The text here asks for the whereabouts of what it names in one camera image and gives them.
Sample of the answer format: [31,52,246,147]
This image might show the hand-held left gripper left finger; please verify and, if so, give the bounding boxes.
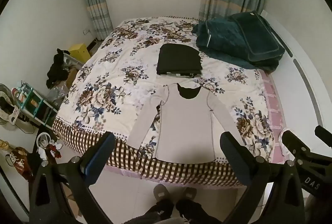
[28,131,116,224]

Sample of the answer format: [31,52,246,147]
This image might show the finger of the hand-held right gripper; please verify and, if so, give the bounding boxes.
[315,125,332,148]
[281,130,317,162]

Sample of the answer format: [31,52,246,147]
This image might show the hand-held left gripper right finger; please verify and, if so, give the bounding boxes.
[220,131,304,224]

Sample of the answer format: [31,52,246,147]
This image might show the grey long-sleeve shirt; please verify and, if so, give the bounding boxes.
[126,83,245,164]

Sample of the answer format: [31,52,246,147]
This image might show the black clothes pile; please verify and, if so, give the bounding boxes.
[46,48,71,89]

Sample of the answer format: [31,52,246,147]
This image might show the red and white toy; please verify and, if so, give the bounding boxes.
[47,142,63,158]

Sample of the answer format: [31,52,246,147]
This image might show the pink bedsheet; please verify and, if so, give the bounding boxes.
[255,69,286,163]

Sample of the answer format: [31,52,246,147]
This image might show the white shoes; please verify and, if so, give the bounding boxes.
[36,133,54,156]

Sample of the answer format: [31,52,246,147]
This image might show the grey slipper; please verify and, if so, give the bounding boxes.
[179,187,198,205]
[153,184,172,205]

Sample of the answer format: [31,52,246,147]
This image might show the person's feet in slippers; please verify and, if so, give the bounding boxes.
[139,199,225,224]

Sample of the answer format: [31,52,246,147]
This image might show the red printed bag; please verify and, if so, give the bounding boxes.
[6,147,34,183]

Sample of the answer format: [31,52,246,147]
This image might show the clear plastic bag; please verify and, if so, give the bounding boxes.
[47,84,69,110]

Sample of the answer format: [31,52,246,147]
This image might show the white bed headboard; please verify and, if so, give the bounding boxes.
[259,9,332,142]

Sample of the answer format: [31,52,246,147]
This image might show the teal storage rack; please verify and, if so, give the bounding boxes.
[12,81,59,128]

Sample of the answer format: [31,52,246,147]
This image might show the floral quilt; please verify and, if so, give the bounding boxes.
[52,16,276,187]

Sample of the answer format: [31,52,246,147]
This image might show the yellow box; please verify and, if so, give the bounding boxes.
[69,43,91,65]

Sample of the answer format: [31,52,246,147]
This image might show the folded black garment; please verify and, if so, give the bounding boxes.
[156,43,203,77]

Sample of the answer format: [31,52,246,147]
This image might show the teal plush blanket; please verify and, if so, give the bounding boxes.
[192,17,282,73]

